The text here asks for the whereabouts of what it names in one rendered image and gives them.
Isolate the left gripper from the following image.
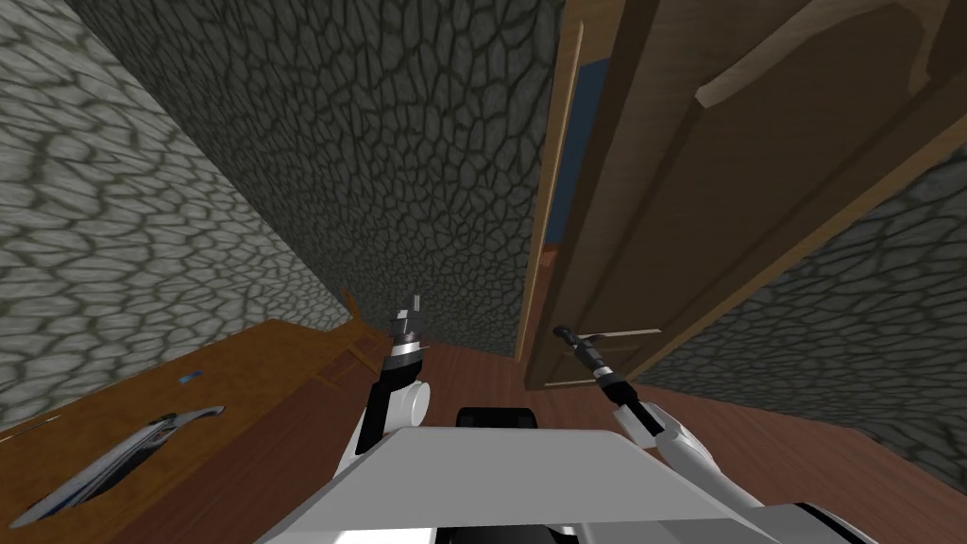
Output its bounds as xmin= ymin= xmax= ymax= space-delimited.
xmin=387 ymin=294 xmax=423 ymax=345

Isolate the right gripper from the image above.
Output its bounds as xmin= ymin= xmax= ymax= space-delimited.
xmin=551 ymin=324 xmax=604 ymax=370

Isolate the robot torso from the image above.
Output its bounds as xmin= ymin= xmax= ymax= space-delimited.
xmin=255 ymin=407 xmax=766 ymax=544

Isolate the orange-brown wooden door leaf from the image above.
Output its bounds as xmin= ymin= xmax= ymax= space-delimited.
xmin=0 ymin=316 xmax=383 ymax=544

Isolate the dark brown wooden door leaf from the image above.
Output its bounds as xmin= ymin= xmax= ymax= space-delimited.
xmin=524 ymin=0 xmax=967 ymax=392

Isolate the silver curved door handle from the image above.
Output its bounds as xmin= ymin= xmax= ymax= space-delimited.
xmin=7 ymin=405 xmax=228 ymax=530

